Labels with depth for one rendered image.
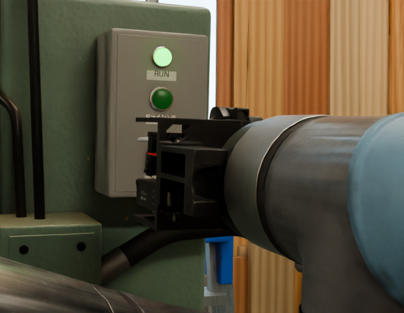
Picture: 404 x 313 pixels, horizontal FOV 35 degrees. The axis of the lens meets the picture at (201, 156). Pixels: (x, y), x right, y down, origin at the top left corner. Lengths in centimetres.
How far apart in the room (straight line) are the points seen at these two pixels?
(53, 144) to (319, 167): 43
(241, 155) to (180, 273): 40
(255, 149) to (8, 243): 32
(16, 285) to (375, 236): 13
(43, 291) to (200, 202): 13
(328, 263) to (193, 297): 48
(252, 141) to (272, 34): 185
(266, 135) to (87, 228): 30
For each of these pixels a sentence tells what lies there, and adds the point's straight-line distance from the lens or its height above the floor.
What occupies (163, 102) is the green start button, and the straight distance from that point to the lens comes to 62.
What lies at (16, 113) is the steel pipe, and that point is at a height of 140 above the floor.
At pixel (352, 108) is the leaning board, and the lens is 229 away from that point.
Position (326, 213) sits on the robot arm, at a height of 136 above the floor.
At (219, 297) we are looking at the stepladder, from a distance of 156.
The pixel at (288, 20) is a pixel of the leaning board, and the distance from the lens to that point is 225.
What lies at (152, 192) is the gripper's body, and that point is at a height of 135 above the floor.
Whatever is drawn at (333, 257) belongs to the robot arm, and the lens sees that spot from 26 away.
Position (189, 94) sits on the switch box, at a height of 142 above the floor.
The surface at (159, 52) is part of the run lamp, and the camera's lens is 62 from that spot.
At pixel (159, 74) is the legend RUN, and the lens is 63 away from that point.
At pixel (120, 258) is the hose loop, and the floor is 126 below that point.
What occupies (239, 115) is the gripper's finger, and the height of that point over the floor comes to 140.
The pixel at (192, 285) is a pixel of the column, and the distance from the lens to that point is 73.
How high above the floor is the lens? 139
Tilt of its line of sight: 3 degrees down
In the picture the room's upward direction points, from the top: 1 degrees clockwise
